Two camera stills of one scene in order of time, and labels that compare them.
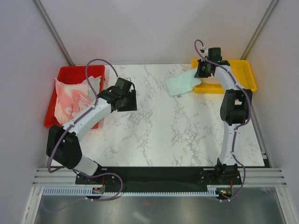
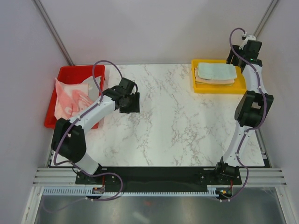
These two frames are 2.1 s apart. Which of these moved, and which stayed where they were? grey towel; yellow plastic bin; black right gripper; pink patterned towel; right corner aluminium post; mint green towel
Moved: black right gripper; mint green towel
Stayed: grey towel; pink patterned towel; right corner aluminium post; yellow plastic bin
